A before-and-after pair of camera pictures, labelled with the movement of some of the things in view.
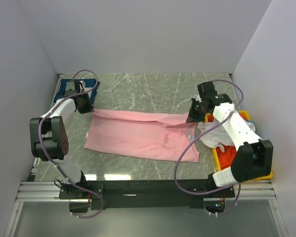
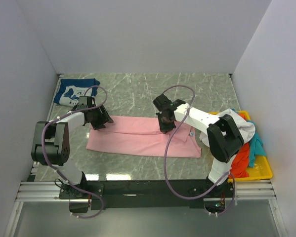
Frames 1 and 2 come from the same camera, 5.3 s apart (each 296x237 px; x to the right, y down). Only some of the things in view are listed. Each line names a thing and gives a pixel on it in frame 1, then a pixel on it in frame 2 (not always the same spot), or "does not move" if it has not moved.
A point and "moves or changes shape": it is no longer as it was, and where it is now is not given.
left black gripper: (89, 108) to (104, 118)
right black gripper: (192, 117) to (164, 129)
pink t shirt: (159, 135) moves or changes shape
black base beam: (104, 195) does not move
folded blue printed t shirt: (66, 88) does not move
